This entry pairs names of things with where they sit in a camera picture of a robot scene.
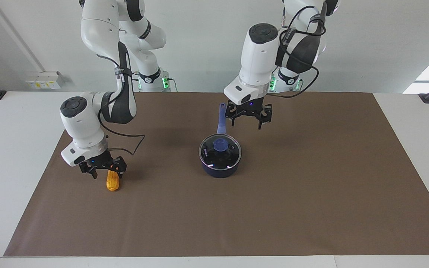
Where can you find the glass lid with purple knob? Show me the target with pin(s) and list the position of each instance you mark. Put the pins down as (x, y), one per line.
(220, 145)

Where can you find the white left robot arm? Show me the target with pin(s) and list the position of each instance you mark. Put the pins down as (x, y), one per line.
(259, 56)

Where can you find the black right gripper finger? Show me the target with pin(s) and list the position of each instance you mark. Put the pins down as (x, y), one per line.
(88, 169)
(120, 165)

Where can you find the white wall socket box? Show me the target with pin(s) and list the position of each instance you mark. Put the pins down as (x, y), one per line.
(45, 80)

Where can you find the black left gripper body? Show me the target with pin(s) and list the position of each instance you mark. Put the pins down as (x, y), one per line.
(250, 106)

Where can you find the brown table mat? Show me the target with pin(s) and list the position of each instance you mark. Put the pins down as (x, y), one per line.
(311, 186)

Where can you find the yellow toy corn cob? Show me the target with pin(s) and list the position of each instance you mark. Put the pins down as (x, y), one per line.
(113, 183)

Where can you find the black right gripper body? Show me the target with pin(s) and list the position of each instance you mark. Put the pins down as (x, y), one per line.
(101, 160)

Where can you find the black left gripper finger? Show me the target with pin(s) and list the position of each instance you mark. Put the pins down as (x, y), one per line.
(266, 113)
(232, 113)

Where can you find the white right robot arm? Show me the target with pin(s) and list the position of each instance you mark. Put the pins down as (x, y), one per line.
(84, 130)

